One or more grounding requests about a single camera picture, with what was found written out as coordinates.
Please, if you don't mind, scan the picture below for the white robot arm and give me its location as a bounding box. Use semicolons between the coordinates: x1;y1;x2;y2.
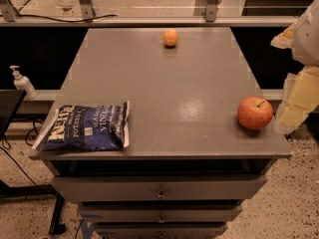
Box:
271;0;319;134

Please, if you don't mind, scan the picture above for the blue potato chip bag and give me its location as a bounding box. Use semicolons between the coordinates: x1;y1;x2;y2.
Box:
32;102;130;151

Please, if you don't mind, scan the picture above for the grey drawer cabinet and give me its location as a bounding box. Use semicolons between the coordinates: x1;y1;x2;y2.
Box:
29;26;294;239

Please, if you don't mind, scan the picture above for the small orange fruit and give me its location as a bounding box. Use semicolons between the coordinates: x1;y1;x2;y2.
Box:
163;29;178;47

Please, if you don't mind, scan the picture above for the top grey drawer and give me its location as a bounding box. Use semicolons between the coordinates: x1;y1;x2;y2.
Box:
52;174;267;202

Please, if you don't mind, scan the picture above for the grey drawer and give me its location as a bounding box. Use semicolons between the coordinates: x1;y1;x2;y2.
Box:
79;204;242;223
52;174;267;202
95;223;227;239

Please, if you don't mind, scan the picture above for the red apple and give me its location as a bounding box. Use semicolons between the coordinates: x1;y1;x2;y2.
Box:
237;97;273;130

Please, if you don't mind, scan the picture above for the middle grey drawer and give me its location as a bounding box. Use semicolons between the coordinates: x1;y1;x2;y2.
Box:
79;204;242;223

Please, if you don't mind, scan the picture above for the bottom grey drawer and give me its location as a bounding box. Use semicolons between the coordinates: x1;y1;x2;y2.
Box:
95;223;227;239

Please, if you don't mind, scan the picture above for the white pump dispenser bottle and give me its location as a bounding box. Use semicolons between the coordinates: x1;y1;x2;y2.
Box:
10;65;37;100

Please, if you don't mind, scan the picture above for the black side table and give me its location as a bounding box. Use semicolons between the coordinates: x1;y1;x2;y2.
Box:
0;90;66;235

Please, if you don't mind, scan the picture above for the metal frame rail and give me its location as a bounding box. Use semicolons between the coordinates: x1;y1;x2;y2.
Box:
0;0;298;27

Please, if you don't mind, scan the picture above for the black cable on floor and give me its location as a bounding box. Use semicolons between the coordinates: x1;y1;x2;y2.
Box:
0;118;46;188

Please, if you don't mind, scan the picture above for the black cable on rail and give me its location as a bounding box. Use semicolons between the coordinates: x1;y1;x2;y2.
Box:
0;0;118;24

